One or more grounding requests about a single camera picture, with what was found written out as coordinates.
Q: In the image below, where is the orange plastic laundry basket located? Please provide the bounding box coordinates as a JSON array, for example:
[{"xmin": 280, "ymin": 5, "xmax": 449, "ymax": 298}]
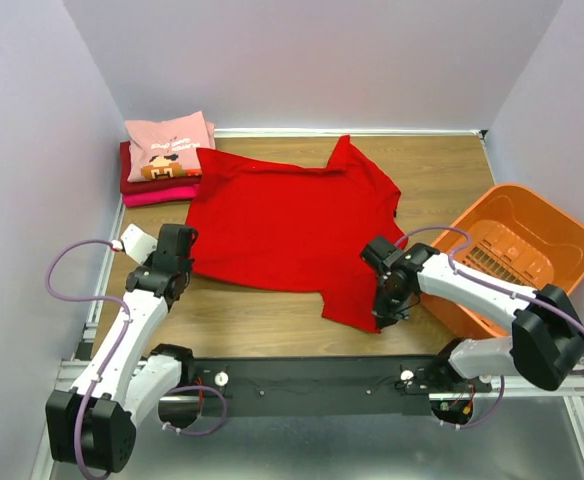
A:
[{"xmin": 419, "ymin": 183, "xmax": 584, "ymax": 340}]

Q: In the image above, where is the pink folded printed t shirt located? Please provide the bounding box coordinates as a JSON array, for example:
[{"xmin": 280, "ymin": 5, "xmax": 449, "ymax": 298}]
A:
[{"xmin": 125, "ymin": 111, "xmax": 215, "ymax": 183}]

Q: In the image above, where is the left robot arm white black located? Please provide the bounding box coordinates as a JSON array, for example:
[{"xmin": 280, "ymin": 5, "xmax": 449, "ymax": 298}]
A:
[{"xmin": 45, "ymin": 224, "xmax": 199, "ymax": 479}]

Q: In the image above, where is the dark red folded t shirt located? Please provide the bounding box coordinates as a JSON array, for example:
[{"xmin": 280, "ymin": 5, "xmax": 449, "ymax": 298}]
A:
[{"xmin": 119, "ymin": 141, "xmax": 201, "ymax": 195}]

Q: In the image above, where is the magenta folded t shirt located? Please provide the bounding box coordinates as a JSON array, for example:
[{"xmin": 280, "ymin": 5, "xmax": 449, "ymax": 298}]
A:
[{"xmin": 122, "ymin": 185, "xmax": 199, "ymax": 208}]

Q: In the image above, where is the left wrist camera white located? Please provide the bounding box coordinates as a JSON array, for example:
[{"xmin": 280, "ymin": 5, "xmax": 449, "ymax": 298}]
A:
[{"xmin": 110, "ymin": 224, "xmax": 157, "ymax": 265}]

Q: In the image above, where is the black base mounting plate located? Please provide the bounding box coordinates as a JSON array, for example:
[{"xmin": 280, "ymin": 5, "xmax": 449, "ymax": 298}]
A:
[{"xmin": 194, "ymin": 355, "xmax": 492, "ymax": 418}]

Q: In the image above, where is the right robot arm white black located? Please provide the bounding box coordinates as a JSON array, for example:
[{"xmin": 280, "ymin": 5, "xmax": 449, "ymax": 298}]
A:
[{"xmin": 361, "ymin": 236, "xmax": 584, "ymax": 391}]

